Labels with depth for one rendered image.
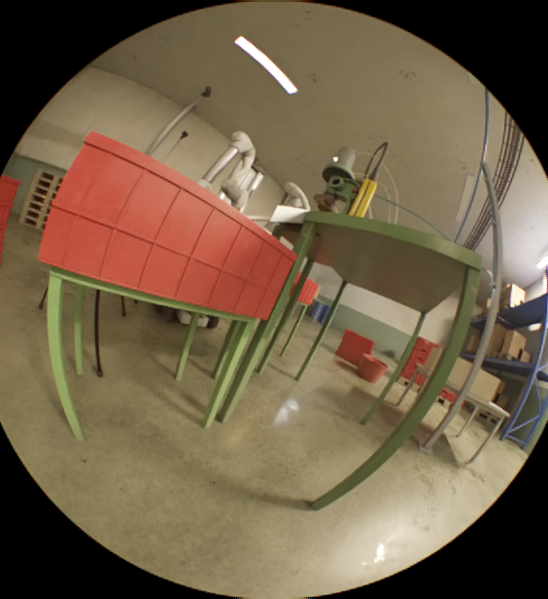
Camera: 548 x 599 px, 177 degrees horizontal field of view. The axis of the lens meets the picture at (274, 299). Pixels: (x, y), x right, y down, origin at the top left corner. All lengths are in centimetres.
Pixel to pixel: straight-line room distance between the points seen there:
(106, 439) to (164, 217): 68
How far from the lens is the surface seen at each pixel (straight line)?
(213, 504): 68
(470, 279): 55
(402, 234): 55
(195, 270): 37
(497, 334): 682
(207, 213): 36
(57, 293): 41
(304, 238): 63
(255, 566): 69
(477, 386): 199
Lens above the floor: 64
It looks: 4 degrees down
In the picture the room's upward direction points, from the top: 24 degrees clockwise
